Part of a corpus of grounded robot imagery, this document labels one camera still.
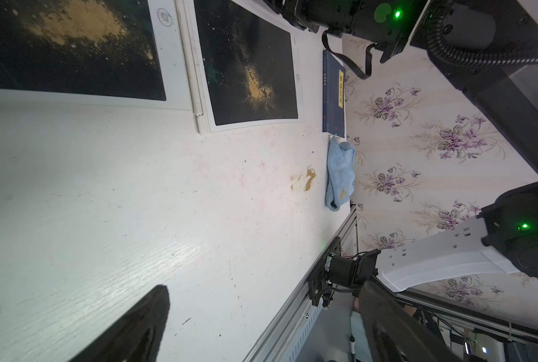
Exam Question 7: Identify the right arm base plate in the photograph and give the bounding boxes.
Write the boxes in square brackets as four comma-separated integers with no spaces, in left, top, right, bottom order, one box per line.
[307,236,341,307]

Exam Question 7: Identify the white framed tablet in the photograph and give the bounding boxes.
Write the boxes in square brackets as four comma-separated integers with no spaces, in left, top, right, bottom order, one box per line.
[0,1,192,111]
[183,1,305,134]

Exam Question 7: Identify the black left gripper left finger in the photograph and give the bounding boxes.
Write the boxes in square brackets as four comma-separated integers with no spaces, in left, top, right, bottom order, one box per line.
[72,285,170,362]

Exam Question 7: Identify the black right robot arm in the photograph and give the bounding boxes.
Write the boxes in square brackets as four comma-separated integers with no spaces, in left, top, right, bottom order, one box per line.
[268,1,538,300]

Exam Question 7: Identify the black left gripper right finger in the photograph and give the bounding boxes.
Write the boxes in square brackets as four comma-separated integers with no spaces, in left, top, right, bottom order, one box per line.
[359,281,459,362]

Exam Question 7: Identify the light blue microfiber cloth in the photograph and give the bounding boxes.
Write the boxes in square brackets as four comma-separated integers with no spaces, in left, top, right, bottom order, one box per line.
[325,136,357,212]

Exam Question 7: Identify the dark blue book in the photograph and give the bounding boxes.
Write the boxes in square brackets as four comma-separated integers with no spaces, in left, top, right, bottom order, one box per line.
[323,50,346,138]

